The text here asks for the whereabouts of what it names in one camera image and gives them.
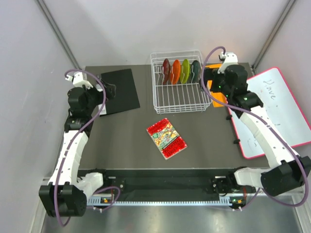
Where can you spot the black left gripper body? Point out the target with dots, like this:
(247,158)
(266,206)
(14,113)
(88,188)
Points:
(109,95)

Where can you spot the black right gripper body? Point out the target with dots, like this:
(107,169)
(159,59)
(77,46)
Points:
(218,83)

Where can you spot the dark teal plate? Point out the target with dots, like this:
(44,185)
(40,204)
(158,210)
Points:
(194,71)

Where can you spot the lime green plate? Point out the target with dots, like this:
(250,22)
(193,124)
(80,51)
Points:
(185,71)

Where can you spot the white wire dish rack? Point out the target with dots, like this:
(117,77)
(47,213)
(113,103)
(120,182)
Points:
(177,98)

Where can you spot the orange plate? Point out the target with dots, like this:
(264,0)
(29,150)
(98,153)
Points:
(175,72)

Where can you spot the red floral plate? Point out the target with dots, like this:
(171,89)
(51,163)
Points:
(166,71)

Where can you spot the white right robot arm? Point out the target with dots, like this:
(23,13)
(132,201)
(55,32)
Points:
(287,169)

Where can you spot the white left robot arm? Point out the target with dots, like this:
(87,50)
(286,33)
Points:
(64,195)

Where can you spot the orange folder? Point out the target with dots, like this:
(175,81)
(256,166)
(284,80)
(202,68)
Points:
(219,96)

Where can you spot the black folder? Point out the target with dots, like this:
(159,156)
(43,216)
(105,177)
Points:
(126,94)

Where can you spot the pink framed whiteboard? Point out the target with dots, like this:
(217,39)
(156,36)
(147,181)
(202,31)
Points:
(282,108)

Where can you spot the red illustrated book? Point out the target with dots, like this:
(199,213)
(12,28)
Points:
(166,138)

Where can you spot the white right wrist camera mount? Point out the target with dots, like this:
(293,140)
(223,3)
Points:
(227,59)

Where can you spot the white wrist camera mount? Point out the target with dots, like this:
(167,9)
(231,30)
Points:
(227,59)
(79,79)

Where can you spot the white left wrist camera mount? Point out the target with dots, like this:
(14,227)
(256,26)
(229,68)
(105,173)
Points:
(79,79)

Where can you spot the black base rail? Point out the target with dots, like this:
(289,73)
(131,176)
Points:
(168,184)

